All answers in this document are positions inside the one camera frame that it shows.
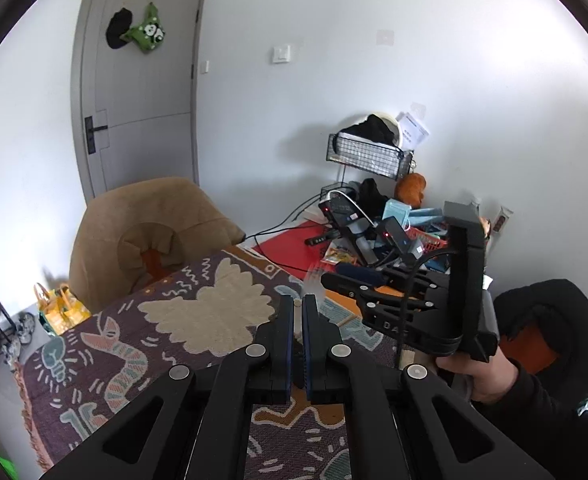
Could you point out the person's right forearm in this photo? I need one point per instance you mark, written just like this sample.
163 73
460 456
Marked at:
539 435

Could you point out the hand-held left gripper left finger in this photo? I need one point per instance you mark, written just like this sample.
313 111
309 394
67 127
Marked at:
289 347

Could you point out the light blue box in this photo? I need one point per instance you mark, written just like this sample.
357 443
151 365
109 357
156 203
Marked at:
426 217
398 210

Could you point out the black power strip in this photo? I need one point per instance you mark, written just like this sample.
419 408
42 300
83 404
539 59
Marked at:
399 235
341 211

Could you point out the person's right hand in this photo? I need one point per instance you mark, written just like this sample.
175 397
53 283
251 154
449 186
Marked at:
494 377

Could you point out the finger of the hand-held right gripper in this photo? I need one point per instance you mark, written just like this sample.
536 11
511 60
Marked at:
359 271
344 284

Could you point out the colourful snack packet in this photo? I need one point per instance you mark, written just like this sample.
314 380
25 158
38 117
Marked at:
341 256

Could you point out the red desk mat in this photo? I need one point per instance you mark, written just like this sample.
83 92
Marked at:
294 246

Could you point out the orange plush toy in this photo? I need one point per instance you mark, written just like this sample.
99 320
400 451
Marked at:
410 187

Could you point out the white wall cover plate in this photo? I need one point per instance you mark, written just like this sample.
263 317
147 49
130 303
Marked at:
384 36

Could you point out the black hat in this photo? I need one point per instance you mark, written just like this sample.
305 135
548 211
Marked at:
117 27

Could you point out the tan plush chair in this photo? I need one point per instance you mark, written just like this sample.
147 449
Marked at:
173 210

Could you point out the printed blanket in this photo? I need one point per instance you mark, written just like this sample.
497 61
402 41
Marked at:
213 305

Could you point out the black garment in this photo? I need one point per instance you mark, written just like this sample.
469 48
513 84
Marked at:
370 191
374 127

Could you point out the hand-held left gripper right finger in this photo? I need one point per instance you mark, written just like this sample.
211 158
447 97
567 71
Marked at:
308 352

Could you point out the wrapped snack bar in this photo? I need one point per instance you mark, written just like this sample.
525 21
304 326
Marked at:
503 220

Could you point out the grey door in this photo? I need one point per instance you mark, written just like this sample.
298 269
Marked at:
143 85

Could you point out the yellow bag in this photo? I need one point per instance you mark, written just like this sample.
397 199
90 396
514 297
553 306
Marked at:
61 310

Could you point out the red plastic basket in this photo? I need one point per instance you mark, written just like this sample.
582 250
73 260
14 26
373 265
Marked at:
426 243

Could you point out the white paper sheets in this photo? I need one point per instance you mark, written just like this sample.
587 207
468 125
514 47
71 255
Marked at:
416 127

